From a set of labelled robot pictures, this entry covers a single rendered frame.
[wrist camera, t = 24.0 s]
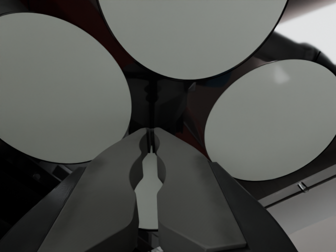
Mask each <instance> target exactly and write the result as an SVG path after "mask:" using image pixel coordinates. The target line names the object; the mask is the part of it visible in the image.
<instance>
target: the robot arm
mask: <svg viewBox="0 0 336 252"><path fill-rule="evenodd" d="M151 143H152V153H155V155H156V156H157V176H158V178H159V179H160V181H161V182H162V183H163V185H162V187H161V188H160V190H159V191H158V193H157V196H156V197H157V220H158V241H159V246H160V248H161V249H162V250H163V251H164V252H298V250H297V249H296V247H295V246H294V244H293V243H292V241H291V240H290V238H289V237H288V235H287V234H286V232H285V231H284V230H283V228H282V227H281V226H280V225H279V223H278V222H277V221H276V220H275V218H274V217H273V216H272V215H271V214H270V213H269V212H268V211H267V210H266V209H265V208H264V207H263V205H262V204H260V203H259V202H258V201H257V200H256V199H255V198H254V197H253V196H252V195H251V194H250V193H249V192H248V191H247V190H246V189H245V188H244V187H243V186H242V185H240V184H239V183H238V182H237V181H236V180H235V179H234V178H233V177H232V176H231V175H230V174H229V173H228V172H227V171H226V170H225V169H224V168H223V167H221V166H220V165H219V164H218V163H217V162H210V161H209V160H208V159H207V158H206V157H205V156H204V155H203V154H202V153H201V152H200V151H198V150H197V149H196V148H194V147H193V146H191V145H190V144H188V143H186V142H185V141H183V140H181V139H179V138H177V137H176V136H174V135H172V134H170V133H169V132H167V131H165V130H163V129H162V128H160V127H156V128H147V127H145V128H141V129H139V130H137V131H135V132H134V133H132V134H130V135H128V136H127V137H125V138H123V139H121V140H120V141H118V142H116V143H115V144H113V145H111V146H110V147H108V148H107V149H105V150H104V151H103V152H101V153H100V154H99V155H98V156H96V157H95V158H94V159H93V160H92V161H91V162H90V163H89V164H87V165H86V166H79V167H77V168H76V169H75V170H74V171H73V172H72V173H71V174H70V175H68V176H67V177H66V178H65V179H64V180H63V181H62V182H61V183H59V184H58V185H57V186H56V187H55V188H54V189H53V190H52V191H51V192H49V193H48V194H47V195H46V196H45V197H44V198H43V199H42V200H40V201H39V202H38V203H37V204H36V205H35V206H34V207H33V208H32V209H30V210H29V211H28V212H27V213H26V214H25V215H24V216H23V217H22V218H21V219H20V220H19V221H18V222H17V223H16V224H15V225H14V226H13V227H12V228H11V229H10V230H9V231H8V232H7V233H6V234H5V235H4V236H3V237H2V239H1V240H0V252H132V251H133V250H134V249H135V247H136V245H137V238H138V230H139V214H138V205H137V197H136V193H135V188H136V186H137V185H138V183H139V182H140V181H141V180H142V179H143V176H144V174H143V163H142V162H143V160H144V158H145V157H146V156H147V154H148V153H151Z"/></svg>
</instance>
